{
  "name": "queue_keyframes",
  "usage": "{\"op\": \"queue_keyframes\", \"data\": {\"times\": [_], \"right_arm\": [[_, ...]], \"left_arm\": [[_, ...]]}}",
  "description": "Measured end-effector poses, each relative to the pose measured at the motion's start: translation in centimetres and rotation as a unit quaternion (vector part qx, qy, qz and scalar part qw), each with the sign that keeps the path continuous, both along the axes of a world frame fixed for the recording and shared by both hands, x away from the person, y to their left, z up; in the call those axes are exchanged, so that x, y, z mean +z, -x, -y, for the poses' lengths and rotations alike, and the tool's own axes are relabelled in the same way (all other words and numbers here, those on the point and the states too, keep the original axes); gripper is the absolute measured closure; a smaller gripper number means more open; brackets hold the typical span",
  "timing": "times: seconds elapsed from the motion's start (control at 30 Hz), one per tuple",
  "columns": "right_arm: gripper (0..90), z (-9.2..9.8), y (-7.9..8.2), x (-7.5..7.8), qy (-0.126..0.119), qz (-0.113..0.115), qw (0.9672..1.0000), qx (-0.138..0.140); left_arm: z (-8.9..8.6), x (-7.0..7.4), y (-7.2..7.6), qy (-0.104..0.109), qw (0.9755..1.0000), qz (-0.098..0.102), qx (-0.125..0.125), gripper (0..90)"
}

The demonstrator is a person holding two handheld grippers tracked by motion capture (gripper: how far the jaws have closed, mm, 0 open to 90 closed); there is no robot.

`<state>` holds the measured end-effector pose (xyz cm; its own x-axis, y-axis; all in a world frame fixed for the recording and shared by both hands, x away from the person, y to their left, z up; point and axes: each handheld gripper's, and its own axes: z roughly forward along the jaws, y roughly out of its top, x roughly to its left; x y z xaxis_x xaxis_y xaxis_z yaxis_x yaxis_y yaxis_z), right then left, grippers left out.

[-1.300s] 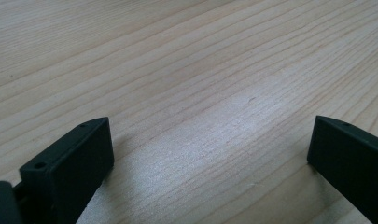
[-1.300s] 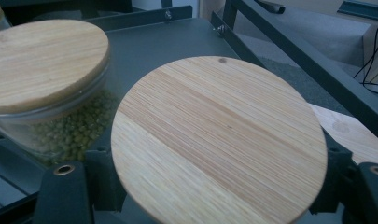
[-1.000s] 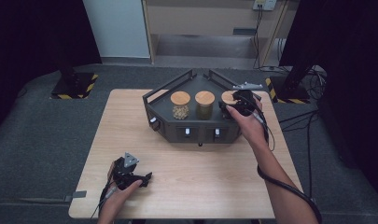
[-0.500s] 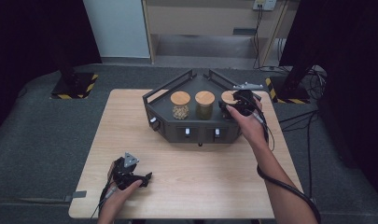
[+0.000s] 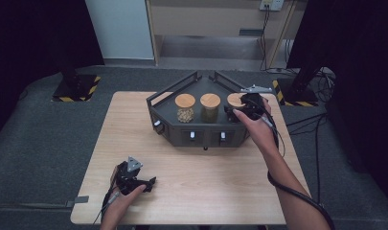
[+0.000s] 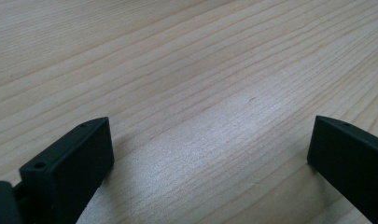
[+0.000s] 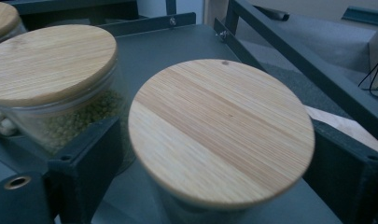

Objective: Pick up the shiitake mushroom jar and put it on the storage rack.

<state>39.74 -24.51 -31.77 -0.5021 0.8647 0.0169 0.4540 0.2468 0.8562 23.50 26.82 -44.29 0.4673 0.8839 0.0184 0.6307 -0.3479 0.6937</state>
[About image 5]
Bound black stand column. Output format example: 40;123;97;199
58;47;84;92
290;63;324;94

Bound white cabinet panel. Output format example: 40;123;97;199
84;0;155;60

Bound hazard-striped stand base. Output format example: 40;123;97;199
271;78;320;107
51;74;102;104

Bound person's right hand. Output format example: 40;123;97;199
232;97;280;157

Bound wall power socket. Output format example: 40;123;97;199
259;0;285;12

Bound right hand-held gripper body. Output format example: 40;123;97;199
240;84;274;122

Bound grey tape strip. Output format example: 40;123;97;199
64;195;90;208

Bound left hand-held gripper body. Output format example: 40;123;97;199
110;155;144;195

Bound black curtain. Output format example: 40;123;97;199
286;0;388;200
0;0;105;152

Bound person's left hand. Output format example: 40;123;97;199
101;184;148;224

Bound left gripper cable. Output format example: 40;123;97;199
92;186;122;226

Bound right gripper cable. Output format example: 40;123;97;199
252;99;337;230

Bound black floor cables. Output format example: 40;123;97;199
285;66;337;205

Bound black socket cables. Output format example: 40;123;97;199
259;6;272;72

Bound glass jar of pale beans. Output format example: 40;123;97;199
174;93;196;124

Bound dark grey corner rack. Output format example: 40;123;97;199
146;70;269;149

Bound wooden shelf unit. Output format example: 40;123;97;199
145;0;299;69

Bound glass jar with bamboo lid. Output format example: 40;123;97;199
226;92;247;123

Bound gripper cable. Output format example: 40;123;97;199
252;99;337;230
92;186;122;226

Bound glass jar of green beans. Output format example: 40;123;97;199
199;92;221;124

